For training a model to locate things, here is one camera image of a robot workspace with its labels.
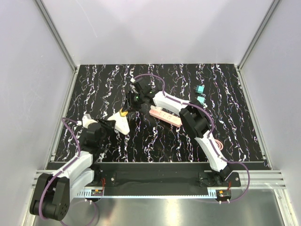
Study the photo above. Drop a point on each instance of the dark teal dual USB charger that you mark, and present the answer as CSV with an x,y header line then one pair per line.
x,y
199,89

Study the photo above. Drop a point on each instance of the white plug on strip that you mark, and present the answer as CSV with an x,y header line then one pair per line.
x,y
156,108

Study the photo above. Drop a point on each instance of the white triangular socket adapter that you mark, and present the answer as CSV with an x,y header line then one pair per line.
x,y
122,125

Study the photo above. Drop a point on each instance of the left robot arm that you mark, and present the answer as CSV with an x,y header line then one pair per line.
x,y
54,191

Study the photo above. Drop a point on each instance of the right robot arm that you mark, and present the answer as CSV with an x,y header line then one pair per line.
x,y
196,122

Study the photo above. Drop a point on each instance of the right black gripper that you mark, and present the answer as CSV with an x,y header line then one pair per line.
x,y
129,104

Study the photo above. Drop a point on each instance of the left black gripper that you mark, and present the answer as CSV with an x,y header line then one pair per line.
x,y
108,126

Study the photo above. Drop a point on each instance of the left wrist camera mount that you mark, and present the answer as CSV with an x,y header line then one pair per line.
x,y
86,121

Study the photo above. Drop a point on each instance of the pink power strip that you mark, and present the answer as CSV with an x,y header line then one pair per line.
x,y
166,117

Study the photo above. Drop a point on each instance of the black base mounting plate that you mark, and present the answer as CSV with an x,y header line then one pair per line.
x,y
133,189

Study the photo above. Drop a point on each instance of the yellow USB charger plug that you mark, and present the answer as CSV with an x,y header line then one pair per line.
x,y
123,113

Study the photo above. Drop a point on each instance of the light teal USB-C charger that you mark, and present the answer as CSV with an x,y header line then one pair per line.
x,y
201,100

